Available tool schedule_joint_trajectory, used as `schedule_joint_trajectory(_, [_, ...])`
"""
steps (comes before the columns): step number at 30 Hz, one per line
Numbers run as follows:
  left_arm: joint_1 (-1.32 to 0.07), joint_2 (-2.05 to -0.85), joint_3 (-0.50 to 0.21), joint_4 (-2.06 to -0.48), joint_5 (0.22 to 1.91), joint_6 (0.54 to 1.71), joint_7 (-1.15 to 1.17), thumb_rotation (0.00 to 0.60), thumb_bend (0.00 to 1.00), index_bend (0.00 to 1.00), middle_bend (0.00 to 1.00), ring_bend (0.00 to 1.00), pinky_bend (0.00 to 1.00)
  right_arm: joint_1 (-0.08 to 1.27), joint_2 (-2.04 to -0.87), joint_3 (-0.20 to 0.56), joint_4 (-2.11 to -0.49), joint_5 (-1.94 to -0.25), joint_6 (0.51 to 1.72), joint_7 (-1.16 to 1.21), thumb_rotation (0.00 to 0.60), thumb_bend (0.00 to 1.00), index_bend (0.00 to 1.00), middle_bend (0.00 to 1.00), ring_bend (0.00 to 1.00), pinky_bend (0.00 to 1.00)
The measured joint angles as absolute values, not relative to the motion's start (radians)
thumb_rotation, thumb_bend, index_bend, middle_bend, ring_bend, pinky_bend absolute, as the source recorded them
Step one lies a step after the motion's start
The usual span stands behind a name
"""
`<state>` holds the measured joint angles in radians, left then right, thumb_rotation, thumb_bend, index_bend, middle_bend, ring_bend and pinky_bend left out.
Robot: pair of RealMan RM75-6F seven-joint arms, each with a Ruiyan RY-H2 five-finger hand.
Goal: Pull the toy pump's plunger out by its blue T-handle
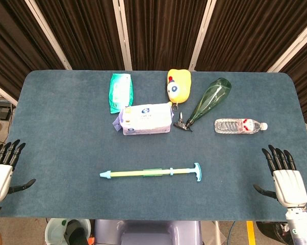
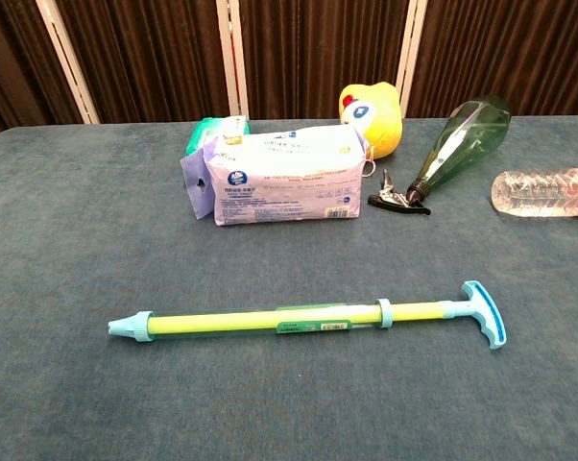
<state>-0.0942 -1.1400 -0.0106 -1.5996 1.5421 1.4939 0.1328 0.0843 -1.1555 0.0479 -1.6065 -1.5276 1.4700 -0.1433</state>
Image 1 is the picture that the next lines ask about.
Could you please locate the blue cable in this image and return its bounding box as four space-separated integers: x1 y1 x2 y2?
226 220 236 245

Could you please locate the lilac robot base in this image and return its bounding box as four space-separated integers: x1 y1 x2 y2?
93 219 202 245

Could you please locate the white plastic bucket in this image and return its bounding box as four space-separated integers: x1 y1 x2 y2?
44 218 92 245

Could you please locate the white partition frame post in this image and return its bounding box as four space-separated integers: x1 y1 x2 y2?
267 10 307 74
112 0 133 71
0 80 18 107
188 0 217 71
24 0 72 70

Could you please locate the green spray bottle black trigger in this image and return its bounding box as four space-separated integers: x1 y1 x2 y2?
173 78 232 133

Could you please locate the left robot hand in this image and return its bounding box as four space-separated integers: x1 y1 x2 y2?
0 139 36 204

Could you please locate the yellow plush toy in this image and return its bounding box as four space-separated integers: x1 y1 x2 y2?
167 68 192 112

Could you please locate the blue felt table cover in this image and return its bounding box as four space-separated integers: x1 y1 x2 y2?
0 70 307 222

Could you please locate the dark brown pleated curtain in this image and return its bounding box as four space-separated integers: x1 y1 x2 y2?
35 0 125 71
0 0 66 102
124 0 208 71
280 33 307 126
195 0 307 72

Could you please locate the white purple tissue pack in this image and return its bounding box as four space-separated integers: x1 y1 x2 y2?
112 102 174 136

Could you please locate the clear plastic water bottle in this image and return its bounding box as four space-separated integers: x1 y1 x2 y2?
214 117 268 134

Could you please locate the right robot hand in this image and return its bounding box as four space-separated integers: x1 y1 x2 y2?
253 144 307 209

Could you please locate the green wet wipes pack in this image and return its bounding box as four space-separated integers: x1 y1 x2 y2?
109 73 134 114

